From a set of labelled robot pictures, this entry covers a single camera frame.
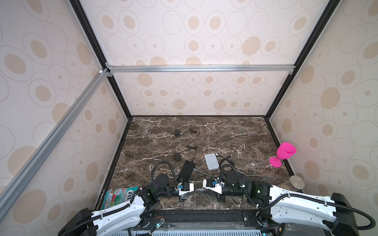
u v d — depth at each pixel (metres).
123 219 0.51
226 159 0.95
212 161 0.93
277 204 0.50
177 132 1.09
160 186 0.57
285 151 0.81
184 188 0.57
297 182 0.72
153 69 1.96
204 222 0.73
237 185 0.52
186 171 0.90
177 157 0.96
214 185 0.58
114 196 0.78
